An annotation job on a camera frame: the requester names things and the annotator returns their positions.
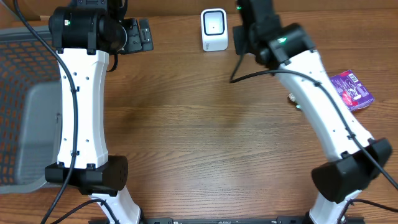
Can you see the purple pad package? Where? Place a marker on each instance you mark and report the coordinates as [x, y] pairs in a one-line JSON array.
[[352, 91]]

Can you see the white barcode scanner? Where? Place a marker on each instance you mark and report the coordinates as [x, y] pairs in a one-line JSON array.
[[214, 30]]

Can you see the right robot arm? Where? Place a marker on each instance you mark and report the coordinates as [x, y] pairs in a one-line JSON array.
[[353, 157]]

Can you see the white tube gold cap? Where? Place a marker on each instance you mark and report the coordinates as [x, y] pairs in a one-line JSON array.
[[292, 98]]

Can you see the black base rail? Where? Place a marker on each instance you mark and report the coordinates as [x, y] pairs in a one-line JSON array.
[[278, 220]]

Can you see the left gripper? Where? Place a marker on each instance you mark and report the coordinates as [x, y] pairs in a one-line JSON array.
[[137, 35]]

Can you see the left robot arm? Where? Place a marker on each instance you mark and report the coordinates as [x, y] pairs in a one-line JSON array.
[[84, 36]]

